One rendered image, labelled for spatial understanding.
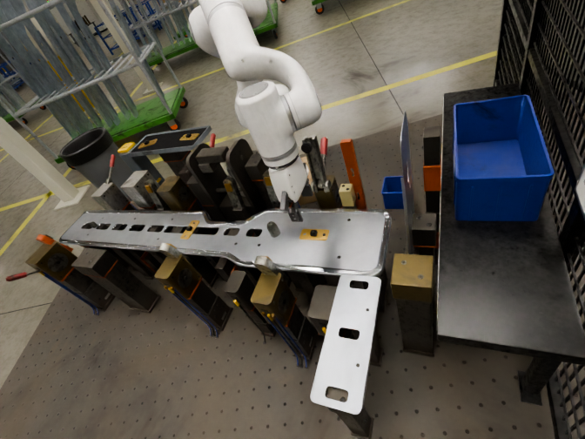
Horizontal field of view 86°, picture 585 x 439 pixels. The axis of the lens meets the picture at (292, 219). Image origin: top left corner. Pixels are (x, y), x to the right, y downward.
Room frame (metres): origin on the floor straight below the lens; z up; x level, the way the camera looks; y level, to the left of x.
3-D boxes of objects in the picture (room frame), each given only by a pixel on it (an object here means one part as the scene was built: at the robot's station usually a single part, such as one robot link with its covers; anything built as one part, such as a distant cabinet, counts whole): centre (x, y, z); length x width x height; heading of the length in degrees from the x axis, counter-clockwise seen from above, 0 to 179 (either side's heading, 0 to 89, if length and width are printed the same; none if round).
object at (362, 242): (0.90, 0.36, 1.00); 1.38 x 0.22 x 0.02; 54
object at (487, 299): (0.53, -0.51, 1.02); 0.90 x 0.22 x 0.03; 144
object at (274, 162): (0.62, -0.04, 1.29); 0.09 x 0.08 x 0.03; 144
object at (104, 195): (1.38, 0.71, 0.88); 0.12 x 0.07 x 0.36; 144
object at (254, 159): (0.93, 0.03, 0.91); 0.07 x 0.05 x 0.42; 144
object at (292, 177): (0.62, -0.04, 1.23); 0.10 x 0.07 x 0.11; 144
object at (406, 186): (0.45, -0.24, 1.17); 0.12 x 0.01 x 0.34; 144
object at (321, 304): (0.41, 0.02, 0.84); 0.12 x 0.07 x 0.28; 144
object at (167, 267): (0.70, 0.40, 0.87); 0.12 x 0.07 x 0.35; 144
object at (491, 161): (0.52, -0.50, 1.10); 0.30 x 0.17 x 0.13; 145
